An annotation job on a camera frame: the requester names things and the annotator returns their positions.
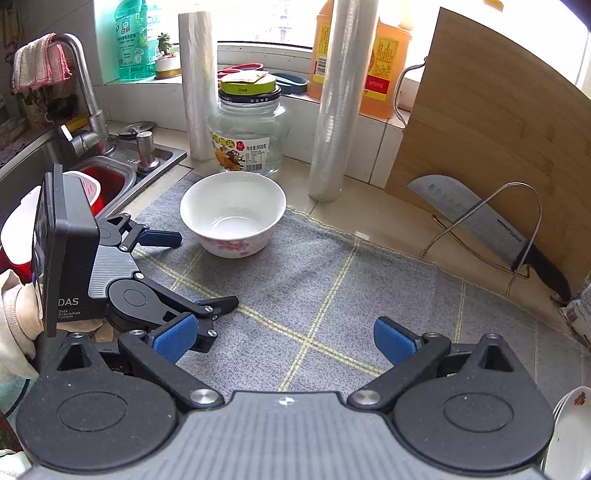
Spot grey teal checked towel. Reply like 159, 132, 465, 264
0, 170, 583, 416

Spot steel faucet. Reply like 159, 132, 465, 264
51, 33, 116, 158

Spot large plastic wrap roll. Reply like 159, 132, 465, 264
308, 0, 380, 202

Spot steel kitchen knife black handle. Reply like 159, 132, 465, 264
406, 174, 572, 301

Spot person's left forearm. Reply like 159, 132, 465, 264
0, 335, 41, 384

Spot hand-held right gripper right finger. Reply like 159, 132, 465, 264
347, 316, 533, 412

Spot steel sink knob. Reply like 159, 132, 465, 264
135, 130, 155, 172

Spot orange oil bottle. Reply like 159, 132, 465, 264
307, 0, 413, 118

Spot green detergent bottle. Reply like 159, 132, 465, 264
113, 0, 160, 83

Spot pink dish cloth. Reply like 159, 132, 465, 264
11, 33, 72, 93

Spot white floral plate small stain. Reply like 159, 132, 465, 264
556, 387, 591, 480

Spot bamboo cutting board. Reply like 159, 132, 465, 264
385, 7, 591, 301

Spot steel wire rack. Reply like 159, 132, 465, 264
420, 181, 543, 296

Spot white printed bag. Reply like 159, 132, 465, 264
558, 272, 591, 347

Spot white plastic container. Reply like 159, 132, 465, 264
0, 171, 101, 282

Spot red plastic lid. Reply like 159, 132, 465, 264
217, 65, 266, 79

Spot small plastic wrap roll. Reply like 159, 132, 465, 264
178, 11, 218, 161

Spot steel sink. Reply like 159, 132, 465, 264
0, 134, 188, 222

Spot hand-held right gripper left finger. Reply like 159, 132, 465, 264
55, 312, 223, 414

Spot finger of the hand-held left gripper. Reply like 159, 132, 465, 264
139, 273, 239, 354
108, 213, 183, 252

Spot small potted plant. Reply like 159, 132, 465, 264
154, 33, 181, 80

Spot clear glass jar yellow lid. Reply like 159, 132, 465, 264
209, 72, 287, 178

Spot white bowl pink flowers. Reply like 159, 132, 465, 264
180, 172, 287, 259

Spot teal plastic lid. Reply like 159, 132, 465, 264
270, 71, 309, 96

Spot person's left hand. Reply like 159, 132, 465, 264
0, 272, 44, 356

